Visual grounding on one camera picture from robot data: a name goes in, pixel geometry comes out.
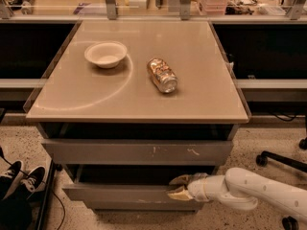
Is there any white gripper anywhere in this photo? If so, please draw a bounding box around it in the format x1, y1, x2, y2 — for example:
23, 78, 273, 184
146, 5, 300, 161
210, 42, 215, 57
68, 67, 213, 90
167, 173, 226, 202

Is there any grey drawer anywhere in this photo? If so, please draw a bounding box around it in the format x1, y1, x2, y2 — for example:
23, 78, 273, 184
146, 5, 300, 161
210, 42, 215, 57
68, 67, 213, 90
85, 201, 203, 211
42, 139, 233, 166
63, 165, 216, 208

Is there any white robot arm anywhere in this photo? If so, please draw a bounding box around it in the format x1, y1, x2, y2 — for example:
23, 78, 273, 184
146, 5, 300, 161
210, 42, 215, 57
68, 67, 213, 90
167, 168, 307, 222

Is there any grey bottom drawer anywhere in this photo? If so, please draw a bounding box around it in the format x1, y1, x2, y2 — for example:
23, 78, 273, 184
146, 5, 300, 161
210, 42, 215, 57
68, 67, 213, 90
85, 201, 203, 211

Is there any grey drawer cabinet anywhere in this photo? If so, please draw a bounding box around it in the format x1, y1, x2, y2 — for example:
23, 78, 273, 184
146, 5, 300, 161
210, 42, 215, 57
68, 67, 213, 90
22, 19, 252, 214

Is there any grey top drawer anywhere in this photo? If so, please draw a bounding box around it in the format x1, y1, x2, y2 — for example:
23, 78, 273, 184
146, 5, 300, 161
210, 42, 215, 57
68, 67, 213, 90
42, 139, 233, 166

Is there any black office chair base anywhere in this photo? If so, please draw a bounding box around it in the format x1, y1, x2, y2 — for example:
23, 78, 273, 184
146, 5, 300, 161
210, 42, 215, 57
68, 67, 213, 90
255, 112, 307, 230

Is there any crushed silver soda can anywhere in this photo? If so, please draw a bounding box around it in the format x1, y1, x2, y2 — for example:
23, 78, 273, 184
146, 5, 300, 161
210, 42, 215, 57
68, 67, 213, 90
147, 57, 177, 93

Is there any black metal stand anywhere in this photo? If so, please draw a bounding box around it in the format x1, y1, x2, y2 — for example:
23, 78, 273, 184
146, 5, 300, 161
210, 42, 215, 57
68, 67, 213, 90
35, 161, 56, 230

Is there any right black sneaker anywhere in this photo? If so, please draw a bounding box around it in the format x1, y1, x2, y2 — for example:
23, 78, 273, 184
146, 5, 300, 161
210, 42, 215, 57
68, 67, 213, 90
15, 166, 46, 200

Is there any black sneaker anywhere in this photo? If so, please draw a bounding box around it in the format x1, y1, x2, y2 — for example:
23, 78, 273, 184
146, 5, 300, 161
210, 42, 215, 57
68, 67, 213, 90
15, 166, 46, 200
0, 160, 24, 200

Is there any white paper bowl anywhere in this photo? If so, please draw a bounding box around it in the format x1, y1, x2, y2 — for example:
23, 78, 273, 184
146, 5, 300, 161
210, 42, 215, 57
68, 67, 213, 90
84, 41, 128, 69

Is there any left black sneaker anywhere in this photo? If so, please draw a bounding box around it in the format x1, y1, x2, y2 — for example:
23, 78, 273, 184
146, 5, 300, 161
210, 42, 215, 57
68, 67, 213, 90
0, 160, 24, 200

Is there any black floor cable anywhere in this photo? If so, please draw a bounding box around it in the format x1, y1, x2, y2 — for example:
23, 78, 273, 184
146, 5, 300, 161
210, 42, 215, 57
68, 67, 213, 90
0, 155, 67, 230

